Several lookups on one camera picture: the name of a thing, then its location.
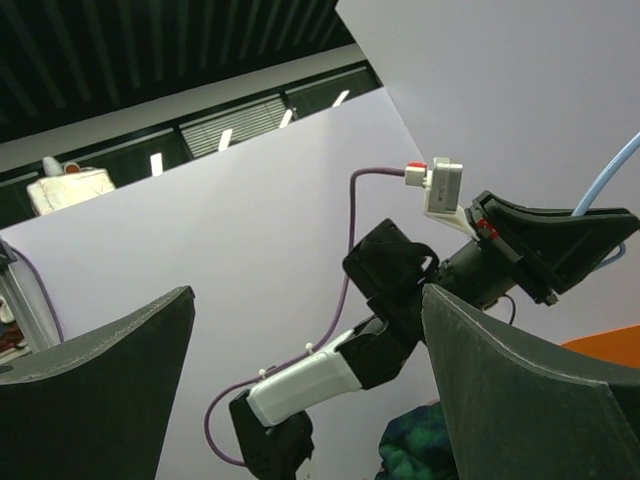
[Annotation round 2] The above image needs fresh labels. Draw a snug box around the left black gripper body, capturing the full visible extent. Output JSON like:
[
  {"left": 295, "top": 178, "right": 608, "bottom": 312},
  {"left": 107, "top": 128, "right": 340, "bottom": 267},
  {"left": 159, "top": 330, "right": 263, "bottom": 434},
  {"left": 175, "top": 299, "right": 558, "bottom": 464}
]
[{"left": 466, "top": 197, "right": 558, "bottom": 305}]

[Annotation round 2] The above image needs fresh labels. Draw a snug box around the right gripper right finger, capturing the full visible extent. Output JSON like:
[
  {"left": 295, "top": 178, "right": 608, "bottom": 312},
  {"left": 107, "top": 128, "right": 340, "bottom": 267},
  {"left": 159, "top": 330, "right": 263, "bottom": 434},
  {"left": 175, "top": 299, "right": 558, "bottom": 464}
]
[{"left": 422, "top": 285, "right": 639, "bottom": 479}]

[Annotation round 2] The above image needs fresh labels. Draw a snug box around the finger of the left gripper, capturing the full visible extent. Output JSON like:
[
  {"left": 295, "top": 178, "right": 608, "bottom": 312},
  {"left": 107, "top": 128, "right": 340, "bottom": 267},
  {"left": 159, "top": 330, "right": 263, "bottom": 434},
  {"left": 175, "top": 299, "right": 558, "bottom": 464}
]
[
  {"left": 519, "top": 214, "right": 640, "bottom": 296},
  {"left": 482, "top": 191, "right": 633, "bottom": 255}
]

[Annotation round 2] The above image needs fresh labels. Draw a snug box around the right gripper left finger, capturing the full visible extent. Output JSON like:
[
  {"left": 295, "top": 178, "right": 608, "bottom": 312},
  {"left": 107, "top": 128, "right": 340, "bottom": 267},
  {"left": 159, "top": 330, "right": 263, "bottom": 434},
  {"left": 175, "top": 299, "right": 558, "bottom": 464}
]
[{"left": 1, "top": 286, "right": 195, "bottom": 479}]

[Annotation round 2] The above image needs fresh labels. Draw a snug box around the light blue hanger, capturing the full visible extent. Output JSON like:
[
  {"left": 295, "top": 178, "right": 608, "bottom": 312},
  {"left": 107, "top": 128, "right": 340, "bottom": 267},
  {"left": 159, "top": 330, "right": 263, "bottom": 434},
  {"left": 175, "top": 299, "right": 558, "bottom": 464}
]
[{"left": 571, "top": 133, "right": 640, "bottom": 271}]

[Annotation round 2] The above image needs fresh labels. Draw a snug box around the dark green plaid skirt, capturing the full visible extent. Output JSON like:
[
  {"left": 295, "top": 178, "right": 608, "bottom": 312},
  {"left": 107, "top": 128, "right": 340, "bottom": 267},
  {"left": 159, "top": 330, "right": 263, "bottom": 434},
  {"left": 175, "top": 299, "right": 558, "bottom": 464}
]
[{"left": 375, "top": 401, "right": 459, "bottom": 480}]

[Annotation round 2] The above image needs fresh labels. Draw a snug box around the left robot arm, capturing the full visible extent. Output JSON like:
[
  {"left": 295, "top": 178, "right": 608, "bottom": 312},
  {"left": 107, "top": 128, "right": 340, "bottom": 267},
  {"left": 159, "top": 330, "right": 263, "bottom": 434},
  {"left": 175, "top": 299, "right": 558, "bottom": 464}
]
[{"left": 229, "top": 192, "right": 639, "bottom": 479}]

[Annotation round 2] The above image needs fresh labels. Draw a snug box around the orange plastic bin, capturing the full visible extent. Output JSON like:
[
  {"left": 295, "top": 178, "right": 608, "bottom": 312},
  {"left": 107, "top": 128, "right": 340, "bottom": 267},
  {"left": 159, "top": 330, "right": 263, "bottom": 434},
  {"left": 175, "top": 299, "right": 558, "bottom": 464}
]
[{"left": 562, "top": 325, "right": 640, "bottom": 368}]

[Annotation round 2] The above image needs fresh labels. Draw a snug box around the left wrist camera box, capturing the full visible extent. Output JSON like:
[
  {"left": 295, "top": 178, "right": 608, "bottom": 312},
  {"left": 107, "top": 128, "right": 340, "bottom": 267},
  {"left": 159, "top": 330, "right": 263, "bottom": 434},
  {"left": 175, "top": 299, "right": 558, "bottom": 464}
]
[{"left": 404, "top": 157, "right": 478, "bottom": 240}]

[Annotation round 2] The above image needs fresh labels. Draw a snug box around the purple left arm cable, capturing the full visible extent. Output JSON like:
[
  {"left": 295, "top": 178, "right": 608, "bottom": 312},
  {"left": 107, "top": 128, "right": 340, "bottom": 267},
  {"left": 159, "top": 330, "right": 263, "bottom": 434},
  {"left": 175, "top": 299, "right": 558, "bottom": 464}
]
[{"left": 203, "top": 167, "right": 426, "bottom": 467}]

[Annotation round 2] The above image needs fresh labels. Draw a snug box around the white box behind wall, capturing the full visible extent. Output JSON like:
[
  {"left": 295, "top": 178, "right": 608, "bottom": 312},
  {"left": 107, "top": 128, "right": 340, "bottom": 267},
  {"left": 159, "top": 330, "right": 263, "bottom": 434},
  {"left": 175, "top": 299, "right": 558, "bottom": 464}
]
[{"left": 26, "top": 156, "right": 116, "bottom": 216}]

